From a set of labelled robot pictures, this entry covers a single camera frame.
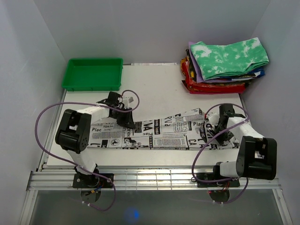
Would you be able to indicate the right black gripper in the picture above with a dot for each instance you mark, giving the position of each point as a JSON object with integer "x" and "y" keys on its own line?
{"x": 221, "y": 139}

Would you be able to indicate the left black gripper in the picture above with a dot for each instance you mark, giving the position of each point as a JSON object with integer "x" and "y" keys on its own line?
{"x": 128, "y": 121}

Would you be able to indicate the newspaper print trousers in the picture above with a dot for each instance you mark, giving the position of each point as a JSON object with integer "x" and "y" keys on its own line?
{"x": 184, "y": 131}

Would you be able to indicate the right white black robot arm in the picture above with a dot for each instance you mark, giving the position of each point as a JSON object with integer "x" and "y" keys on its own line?
{"x": 257, "y": 155}

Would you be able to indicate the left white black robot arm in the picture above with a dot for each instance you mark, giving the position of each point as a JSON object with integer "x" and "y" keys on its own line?
{"x": 74, "y": 131}

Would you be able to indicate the red folded trousers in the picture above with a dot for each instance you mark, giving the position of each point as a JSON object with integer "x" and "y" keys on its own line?
{"x": 205, "y": 88}

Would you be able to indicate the yellow black folded trousers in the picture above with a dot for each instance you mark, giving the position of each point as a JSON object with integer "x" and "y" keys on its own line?
{"x": 188, "y": 65}

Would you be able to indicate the green tie-dye folded trousers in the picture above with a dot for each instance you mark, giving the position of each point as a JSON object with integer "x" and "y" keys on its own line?
{"x": 219, "y": 61}

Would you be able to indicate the blue folded trousers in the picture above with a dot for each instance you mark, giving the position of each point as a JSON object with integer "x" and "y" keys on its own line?
{"x": 255, "y": 73}

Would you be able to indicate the green plastic tray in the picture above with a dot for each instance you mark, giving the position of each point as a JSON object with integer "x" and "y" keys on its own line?
{"x": 93, "y": 74}

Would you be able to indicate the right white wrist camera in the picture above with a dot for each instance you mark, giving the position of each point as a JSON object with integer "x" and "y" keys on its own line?
{"x": 212, "y": 118}

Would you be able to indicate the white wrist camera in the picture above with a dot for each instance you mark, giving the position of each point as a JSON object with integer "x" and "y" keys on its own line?
{"x": 124, "y": 103}
{"x": 212, "y": 118}

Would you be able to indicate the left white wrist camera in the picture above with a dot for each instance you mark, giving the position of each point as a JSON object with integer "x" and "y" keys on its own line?
{"x": 124, "y": 103}

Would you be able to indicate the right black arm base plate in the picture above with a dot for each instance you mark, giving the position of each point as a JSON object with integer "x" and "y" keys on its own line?
{"x": 208, "y": 176}

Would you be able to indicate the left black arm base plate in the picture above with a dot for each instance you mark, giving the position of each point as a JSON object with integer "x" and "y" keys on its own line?
{"x": 105, "y": 179}

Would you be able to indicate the aluminium frame rail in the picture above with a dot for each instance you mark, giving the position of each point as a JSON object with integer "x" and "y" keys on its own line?
{"x": 124, "y": 179}

